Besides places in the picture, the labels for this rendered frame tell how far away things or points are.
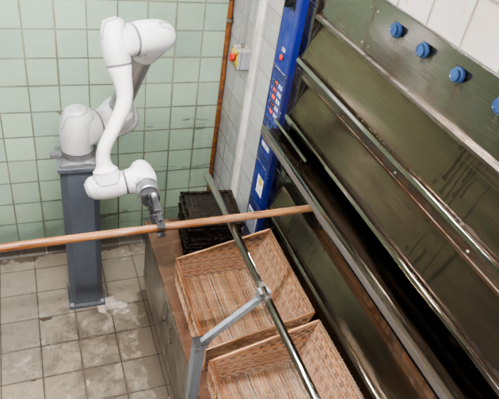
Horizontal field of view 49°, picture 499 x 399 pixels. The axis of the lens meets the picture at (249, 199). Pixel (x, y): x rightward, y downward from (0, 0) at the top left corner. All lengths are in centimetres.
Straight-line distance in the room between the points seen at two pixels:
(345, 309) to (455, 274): 65
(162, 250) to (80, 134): 74
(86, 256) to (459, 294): 208
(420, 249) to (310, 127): 76
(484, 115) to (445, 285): 49
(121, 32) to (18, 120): 114
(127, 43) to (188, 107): 113
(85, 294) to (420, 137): 225
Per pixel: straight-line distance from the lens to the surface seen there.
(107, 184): 228
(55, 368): 316
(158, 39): 229
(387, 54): 184
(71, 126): 264
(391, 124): 179
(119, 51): 222
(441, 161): 163
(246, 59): 284
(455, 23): 159
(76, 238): 205
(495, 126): 150
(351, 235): 189
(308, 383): 173
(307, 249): 239
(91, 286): 330
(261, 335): 234
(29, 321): 338
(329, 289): 226
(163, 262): 283
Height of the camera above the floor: 257
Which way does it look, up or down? 37 degrees down
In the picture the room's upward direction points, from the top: 10 degrees clockwise
